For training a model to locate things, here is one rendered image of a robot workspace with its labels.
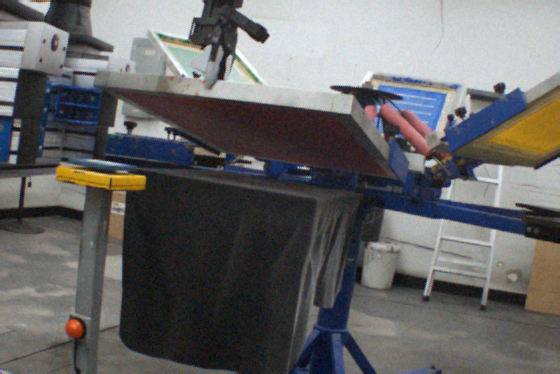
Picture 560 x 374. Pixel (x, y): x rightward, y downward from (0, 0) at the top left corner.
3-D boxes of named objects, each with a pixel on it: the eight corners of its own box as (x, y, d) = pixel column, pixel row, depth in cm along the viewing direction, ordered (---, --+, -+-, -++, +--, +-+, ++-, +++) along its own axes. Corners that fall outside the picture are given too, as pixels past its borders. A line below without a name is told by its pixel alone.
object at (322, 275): (288, 390, 147) (318, 198, 144) (272, 387, 148) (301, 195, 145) (339, 345, 190) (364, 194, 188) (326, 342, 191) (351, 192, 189)
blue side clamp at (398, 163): (391, 166, 176) (395, 140, 177) (372, 163, 178) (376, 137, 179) (405, 184, 205) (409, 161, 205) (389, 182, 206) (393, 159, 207)
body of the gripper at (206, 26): (200, 53, 150) (212, 3, 151) (236, 56, 147) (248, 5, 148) (186, 42, 142) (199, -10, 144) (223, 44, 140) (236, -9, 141)
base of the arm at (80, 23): (29, 30, 170) (36, -6, 169) (50, 39, 185) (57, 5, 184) (80, 34, 168) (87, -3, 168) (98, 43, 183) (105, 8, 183)
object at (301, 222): (284, 396, 144) (315, 198, 142) (106, 346, 159) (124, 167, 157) (288, 392, 147) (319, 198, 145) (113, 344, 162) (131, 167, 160)
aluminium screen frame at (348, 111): (350, 114, 131) (353, 95, 132) (92, 85, 150) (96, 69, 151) (402, 180, 206) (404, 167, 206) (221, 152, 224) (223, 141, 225)
